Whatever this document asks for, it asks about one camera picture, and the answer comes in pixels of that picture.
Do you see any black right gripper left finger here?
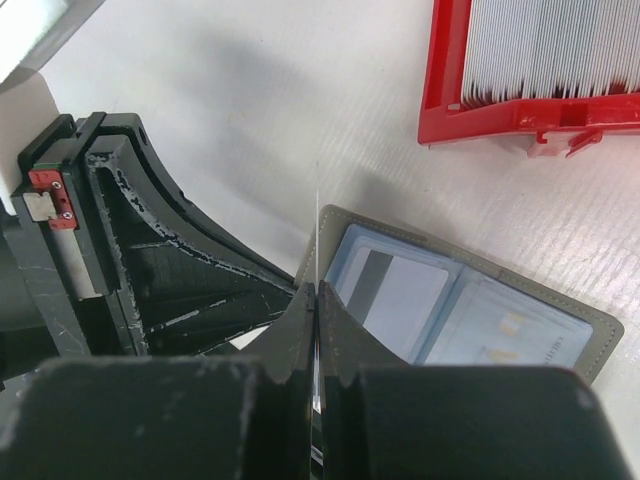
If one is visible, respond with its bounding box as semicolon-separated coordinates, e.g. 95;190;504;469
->
1;284;316;479

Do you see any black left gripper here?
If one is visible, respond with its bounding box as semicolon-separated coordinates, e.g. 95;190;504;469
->
9;112;295;356

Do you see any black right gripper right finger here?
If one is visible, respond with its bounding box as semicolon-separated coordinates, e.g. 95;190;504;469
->
317;283;632;479

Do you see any grey leather card holder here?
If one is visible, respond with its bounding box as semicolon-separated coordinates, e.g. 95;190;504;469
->
296;205;624;381

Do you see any white credit card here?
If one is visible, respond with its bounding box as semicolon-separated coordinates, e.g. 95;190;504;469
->
340;248;450;360
312;160;322;413
425;279;593;367

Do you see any red plastic card tray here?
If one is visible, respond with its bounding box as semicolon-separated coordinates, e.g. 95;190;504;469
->
417;1;639;157

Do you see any stack of white cards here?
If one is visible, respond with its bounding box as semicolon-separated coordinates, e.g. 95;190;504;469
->
461;0;639;108

